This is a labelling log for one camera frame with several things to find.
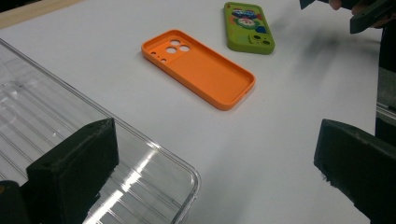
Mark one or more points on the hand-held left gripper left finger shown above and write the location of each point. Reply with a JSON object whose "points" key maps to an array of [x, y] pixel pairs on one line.
{"points": [[71, 168]]}

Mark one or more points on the green phone case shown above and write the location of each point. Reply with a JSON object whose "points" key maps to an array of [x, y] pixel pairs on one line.
{"points": [[243, 40]]}

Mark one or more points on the clear plastic tray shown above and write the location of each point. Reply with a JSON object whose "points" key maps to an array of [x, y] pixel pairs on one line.
{"points": [[46, 102]]}

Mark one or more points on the wooden table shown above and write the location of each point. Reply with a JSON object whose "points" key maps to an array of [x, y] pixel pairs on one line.
{"points": [[31, 12]]}

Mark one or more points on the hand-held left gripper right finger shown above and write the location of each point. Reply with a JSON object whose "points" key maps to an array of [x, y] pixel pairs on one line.
{"points": [[358, 165]]}

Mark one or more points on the white table board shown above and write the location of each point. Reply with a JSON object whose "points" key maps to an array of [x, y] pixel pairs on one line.
{"points": [[280, 109]]}

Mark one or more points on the orange phone case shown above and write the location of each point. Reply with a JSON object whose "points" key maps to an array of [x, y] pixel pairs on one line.
{"points": [[202, 71]]}

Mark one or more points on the aluminium floor rail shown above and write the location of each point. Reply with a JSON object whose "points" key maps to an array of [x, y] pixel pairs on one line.
{"points": [[387, 112]]}

